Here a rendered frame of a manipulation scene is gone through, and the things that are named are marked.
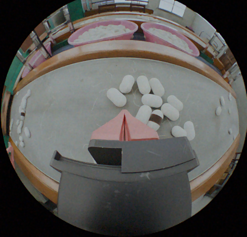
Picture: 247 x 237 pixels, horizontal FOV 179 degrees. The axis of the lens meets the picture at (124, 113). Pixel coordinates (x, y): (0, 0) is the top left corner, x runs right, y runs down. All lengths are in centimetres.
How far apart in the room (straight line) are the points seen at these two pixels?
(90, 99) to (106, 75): 6
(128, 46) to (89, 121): 17
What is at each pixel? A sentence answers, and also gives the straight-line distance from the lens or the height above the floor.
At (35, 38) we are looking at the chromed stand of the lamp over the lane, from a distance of 35.
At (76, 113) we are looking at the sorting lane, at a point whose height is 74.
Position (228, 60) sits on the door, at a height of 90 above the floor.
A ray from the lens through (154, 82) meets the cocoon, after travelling 15.
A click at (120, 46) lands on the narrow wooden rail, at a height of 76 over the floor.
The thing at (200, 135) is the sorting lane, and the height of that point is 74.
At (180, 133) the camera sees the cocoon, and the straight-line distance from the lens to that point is 15.
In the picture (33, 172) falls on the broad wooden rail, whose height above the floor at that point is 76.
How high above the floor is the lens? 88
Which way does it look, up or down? 77 degrees down
